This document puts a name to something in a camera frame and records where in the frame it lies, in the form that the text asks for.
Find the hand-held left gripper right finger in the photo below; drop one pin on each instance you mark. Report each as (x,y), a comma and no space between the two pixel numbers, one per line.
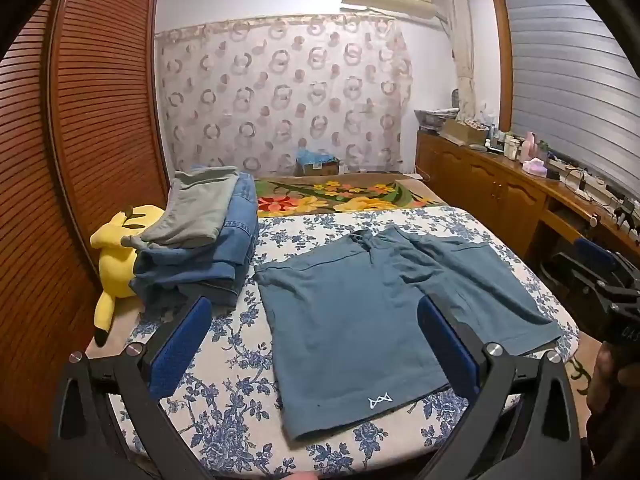
(446,347)

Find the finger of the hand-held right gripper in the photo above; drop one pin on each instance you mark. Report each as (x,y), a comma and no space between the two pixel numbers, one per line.
(595,255)
(575,275)

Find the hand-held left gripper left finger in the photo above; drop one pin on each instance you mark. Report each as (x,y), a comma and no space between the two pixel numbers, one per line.
(181,347)

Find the blue short pants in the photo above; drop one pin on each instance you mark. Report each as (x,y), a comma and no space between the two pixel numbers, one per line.
(360,325)

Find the folded grey pants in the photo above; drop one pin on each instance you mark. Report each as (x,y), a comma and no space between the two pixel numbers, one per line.
(197,207)

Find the person's right hand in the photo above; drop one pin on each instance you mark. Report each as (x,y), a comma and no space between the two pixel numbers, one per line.
(602,377)

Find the blue floral bedsheet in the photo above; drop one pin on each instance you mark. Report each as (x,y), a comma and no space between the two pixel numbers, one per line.
(235,360)

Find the white power strip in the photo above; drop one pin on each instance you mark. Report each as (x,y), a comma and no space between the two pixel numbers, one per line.
(580,176)

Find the folded denim jeans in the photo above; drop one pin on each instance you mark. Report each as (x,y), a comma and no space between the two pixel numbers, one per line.
(210,265)

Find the pink tissue pack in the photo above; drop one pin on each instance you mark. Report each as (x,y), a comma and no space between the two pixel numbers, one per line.
(535,166)

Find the yellow plush toy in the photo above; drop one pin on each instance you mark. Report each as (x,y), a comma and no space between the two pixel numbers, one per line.
(116,260)

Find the pink bottle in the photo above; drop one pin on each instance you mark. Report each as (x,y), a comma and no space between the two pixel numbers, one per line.
(528,147)

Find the wooden sideboard cabinet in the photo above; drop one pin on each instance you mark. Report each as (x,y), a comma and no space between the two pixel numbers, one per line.
(480,185)

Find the flat cardboard box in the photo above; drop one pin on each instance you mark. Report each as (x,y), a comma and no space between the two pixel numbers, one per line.
(462,132)

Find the grey window blind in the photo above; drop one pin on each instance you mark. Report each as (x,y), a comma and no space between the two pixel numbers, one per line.
(570,75)

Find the colourful flower blanket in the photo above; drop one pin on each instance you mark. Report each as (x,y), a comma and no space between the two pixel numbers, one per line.
(340,195)

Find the basket of papers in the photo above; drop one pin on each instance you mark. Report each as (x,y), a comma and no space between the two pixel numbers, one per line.
(435,117)

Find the wooden louvered wardrobe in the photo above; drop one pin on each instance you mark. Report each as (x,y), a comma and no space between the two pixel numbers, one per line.
(65,160)

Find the cardboard box with blue bag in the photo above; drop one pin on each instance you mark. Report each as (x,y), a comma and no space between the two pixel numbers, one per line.
(317,162)

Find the beige tied curtain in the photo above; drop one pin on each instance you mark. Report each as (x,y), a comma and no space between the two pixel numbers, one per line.
(462,50)

